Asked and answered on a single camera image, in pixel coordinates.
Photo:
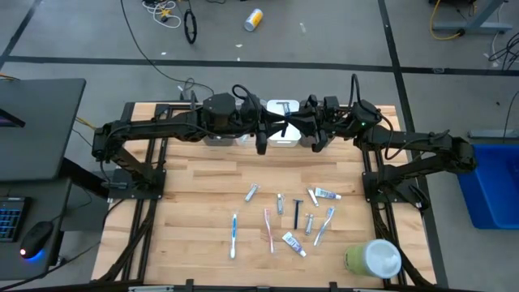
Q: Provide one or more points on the pink bagged toothbrush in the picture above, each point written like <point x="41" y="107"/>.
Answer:
<point x="268" y="230"/>

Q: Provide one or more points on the white travel toothpaste tube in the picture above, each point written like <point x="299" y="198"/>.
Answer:
<point x="327" y="194"/>

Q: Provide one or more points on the grey desk base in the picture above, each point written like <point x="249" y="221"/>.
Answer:
<point x="474" y="27"/>

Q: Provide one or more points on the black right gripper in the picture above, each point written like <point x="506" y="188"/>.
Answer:
<point x="334" y="117"/>

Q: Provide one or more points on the clear plastic bin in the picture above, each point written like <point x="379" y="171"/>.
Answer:
<point x="245" y="142"/>

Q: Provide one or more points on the dark grey plastic bin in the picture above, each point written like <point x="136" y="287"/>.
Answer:
<point x="305" y="142"/>

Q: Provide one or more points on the blue plastic tote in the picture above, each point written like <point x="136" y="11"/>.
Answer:
<point x="494" y="190"/>

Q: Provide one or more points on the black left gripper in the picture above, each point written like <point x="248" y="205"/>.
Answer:
<point x="249" y="115"/>

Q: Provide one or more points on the white metal bracket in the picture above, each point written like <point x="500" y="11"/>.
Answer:
<point x="150" y="288"/>

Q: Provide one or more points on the yellow white can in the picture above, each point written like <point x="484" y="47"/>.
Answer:
<point x="254" y="19"/>

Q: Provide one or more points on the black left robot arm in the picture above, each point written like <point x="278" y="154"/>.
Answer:
<point x="162" y="127"/>

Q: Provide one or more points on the green wipes canister white lid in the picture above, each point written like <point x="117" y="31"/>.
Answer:
<point x="375" y="259"/>

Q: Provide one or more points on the blue white bagged toothbrush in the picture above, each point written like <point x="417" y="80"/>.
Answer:
<point x="233" y="235"/>
<point x="324" y="226"/>

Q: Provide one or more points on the black desk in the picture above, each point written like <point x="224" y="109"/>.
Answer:
<point x="36" y="130"/>

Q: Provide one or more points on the black computer mouse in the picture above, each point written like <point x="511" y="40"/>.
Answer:
<point x="36" y="239"/>

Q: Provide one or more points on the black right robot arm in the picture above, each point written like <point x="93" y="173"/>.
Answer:
<point x="425" y="142"/>

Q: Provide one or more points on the backlit black keyboard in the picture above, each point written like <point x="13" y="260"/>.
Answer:
<point x="10" y="219"/>

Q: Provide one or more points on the smoky translucent plastic bin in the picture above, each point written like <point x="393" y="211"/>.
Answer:
<point x="219" y="142"/>

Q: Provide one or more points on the white plastic bin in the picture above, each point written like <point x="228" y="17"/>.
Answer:
<point x="290" y="142"/>

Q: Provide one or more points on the printed white flat package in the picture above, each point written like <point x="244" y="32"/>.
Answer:
<point x="294" y="244"/>

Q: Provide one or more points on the black aluminium table frame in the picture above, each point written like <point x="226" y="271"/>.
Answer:
<point x="142" y="108"/>

